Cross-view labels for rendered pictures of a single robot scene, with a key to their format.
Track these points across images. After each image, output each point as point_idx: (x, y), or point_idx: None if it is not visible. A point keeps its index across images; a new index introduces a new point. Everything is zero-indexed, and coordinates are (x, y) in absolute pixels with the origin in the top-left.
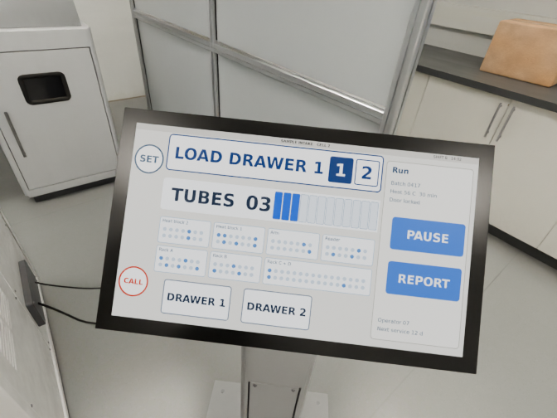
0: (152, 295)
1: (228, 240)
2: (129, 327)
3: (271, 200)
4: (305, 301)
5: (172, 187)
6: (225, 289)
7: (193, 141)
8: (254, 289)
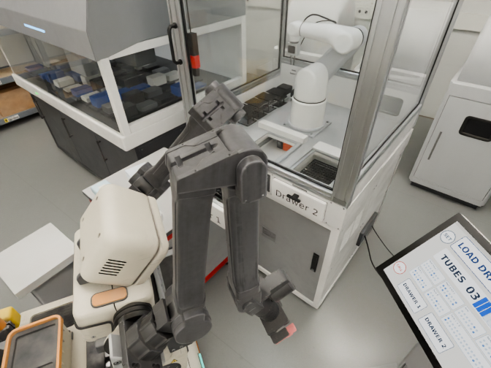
0: (400, 277)
1: (444, 291)
2: (384, 278)
3: (479, 298)
4: (449, 344)
5: (445, 253)
6: (424, 304)
7: (472, 246)
8: (435, 316)
